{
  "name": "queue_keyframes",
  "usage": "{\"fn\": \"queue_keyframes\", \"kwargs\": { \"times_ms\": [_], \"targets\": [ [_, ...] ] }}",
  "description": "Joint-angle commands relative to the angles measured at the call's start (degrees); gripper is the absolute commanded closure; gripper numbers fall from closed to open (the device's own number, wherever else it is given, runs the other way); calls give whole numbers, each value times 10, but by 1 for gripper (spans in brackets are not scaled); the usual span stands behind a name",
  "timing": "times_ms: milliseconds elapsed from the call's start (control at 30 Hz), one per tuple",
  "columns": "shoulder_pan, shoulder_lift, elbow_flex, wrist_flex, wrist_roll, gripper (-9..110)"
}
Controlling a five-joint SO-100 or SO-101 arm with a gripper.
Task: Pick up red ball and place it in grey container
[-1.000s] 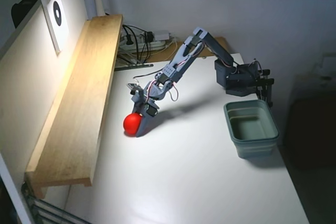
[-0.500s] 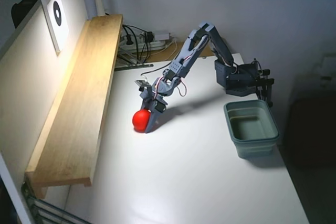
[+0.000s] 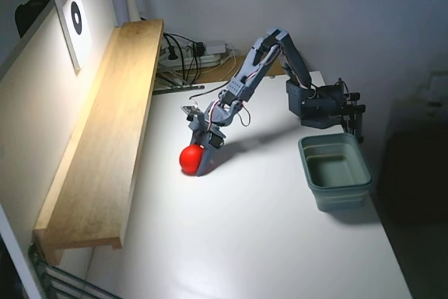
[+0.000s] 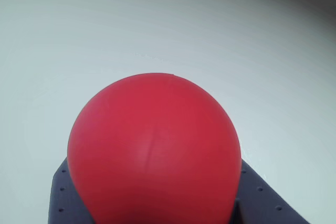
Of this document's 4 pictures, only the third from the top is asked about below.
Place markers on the white vertical pole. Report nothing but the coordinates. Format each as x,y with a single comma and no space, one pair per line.
118,5

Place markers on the white power strip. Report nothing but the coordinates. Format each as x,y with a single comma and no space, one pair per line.
206,59

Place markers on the metal shelf frame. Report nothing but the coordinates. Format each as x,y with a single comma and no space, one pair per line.
52,278

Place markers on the aluminium extrusion rail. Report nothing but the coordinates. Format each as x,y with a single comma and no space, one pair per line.
182,88

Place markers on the grey plastic container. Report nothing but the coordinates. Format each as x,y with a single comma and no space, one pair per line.
336,194

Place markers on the blue-grey gripper with motor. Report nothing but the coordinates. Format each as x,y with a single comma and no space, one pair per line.
208,141

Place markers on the black table clamp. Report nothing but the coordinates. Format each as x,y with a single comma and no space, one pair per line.
357,117
354,96

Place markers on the grey power adapter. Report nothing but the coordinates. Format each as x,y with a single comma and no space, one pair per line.
214,46

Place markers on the small wrist camera board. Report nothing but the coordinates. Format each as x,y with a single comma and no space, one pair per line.
190,110

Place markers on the blue-grey robot arm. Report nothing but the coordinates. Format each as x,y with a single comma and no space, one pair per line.
252,64

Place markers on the red ball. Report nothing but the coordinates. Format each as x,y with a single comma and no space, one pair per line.
190,159

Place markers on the long light wooden shelf board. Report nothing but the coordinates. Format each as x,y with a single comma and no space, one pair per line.
105,138

